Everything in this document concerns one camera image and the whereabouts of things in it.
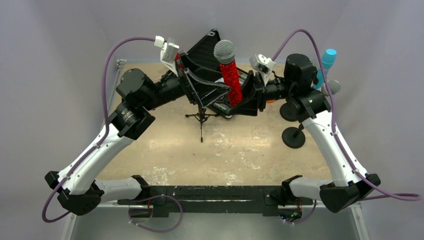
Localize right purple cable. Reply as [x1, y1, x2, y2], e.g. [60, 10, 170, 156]
[271, 29, 423, 226]

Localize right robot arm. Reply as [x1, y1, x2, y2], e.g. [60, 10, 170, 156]
[230, 53, 381, 213]

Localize tripod stand with shock mount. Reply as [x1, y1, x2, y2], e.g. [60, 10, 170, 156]
[184, 106, 220, 143]

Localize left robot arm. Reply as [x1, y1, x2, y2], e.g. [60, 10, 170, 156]
[45, 54, 230, 216]

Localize black poker chip case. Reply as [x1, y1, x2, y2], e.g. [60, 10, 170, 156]
[178, 28, 259, 119]

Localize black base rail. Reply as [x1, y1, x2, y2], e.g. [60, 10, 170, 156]
[117, 185, 313, 218]

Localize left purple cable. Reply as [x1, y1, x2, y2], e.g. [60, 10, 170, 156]
[41, 36, 184, 233]

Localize purple cable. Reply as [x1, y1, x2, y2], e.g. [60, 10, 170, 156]
[271, 29, 423, 226]
[41, 36, 184, 233]

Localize silver glitter microphone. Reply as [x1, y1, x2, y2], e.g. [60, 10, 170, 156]
[321, 79, 341, 96]

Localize red microphone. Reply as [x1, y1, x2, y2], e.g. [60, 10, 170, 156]
[213, 39, 243, 107]

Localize blue microphone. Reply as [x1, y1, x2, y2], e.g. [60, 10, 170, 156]
[313, 48, 337, 89]

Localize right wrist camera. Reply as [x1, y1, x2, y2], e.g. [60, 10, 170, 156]
[249, 54, 276, 86]

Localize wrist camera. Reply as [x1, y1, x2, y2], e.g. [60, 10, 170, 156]
[249, 54, 276, 86]
[154, 35, 180, 76]

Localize black round-base mic stand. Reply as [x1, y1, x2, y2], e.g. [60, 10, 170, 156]
[281, 124, 306, 149]

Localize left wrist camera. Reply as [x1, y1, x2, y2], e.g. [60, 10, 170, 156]
[154, 35, 180, 76]

